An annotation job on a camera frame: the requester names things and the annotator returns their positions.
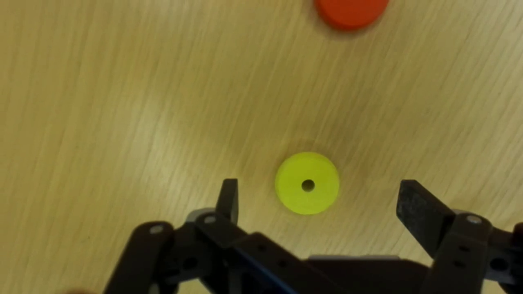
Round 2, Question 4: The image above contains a yellow round tile with hole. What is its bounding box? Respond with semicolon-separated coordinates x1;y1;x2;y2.
273;151;342;218

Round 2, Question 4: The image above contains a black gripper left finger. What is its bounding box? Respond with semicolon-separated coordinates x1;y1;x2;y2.
102;179;350;294

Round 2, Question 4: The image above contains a red round tile with hole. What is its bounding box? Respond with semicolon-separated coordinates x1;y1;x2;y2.
314;0;391;33

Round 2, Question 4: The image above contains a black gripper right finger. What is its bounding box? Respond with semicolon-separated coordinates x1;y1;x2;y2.
396;179;523;294

